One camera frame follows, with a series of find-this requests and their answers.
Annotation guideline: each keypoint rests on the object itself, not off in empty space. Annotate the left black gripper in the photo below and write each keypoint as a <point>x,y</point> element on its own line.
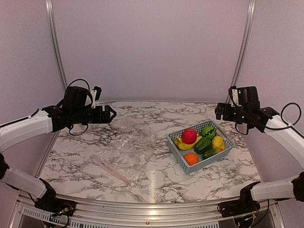
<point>106,118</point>

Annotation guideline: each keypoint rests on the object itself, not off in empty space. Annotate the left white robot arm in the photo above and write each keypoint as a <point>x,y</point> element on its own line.
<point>77,107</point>

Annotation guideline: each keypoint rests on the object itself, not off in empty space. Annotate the yellow banana toy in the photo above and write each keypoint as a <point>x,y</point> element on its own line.
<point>183,146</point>

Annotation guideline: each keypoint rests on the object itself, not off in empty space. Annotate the green orange mango toy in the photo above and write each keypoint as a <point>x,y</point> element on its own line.
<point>211,152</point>

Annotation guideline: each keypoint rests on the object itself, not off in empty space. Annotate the green bell pepper toy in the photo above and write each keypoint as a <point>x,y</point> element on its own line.
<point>203,145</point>

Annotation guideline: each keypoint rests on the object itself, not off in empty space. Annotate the orange toy fruit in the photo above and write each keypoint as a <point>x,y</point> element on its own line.
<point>191,158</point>

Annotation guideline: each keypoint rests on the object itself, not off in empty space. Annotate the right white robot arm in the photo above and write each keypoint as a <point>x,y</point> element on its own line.
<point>245,109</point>

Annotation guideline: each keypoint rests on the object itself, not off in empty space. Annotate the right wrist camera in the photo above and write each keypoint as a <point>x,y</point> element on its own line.
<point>233,94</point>

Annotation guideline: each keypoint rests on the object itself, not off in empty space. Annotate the aluminium front rail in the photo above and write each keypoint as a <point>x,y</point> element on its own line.
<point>91,213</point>

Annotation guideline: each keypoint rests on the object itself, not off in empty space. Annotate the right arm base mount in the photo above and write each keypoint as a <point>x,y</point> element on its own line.
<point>244,204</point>

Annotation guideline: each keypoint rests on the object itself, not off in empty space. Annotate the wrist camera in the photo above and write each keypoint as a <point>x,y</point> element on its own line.
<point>96,92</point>
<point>233,94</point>

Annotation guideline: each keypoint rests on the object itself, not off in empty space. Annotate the clear zip top bag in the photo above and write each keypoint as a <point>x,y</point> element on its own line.
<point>126,158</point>

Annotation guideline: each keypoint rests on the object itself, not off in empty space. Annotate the aluminium frame post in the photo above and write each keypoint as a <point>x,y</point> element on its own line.
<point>244,42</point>
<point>55,44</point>

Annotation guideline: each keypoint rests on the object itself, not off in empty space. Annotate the green watermelon toy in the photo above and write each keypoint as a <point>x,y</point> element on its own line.
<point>208,132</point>

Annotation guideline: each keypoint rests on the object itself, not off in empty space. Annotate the red apple toy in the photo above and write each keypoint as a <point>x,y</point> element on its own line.
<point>189,136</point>

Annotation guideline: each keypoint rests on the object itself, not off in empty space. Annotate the right aluminium frame post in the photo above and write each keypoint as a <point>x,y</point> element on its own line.
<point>244,42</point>

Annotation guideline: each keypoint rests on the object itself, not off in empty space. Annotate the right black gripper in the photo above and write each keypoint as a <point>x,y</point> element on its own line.
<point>226,117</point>

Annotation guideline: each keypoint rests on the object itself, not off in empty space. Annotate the left aluminium frame post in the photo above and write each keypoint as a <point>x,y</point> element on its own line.
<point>55,44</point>

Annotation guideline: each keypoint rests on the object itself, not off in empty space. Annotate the yellow bell pepper toy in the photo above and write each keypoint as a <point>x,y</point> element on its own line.
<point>218,143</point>

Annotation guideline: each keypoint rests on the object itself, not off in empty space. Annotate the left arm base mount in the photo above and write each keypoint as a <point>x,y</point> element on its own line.
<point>50,202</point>

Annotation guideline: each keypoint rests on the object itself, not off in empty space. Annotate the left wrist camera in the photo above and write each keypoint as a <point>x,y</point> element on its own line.
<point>96,92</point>

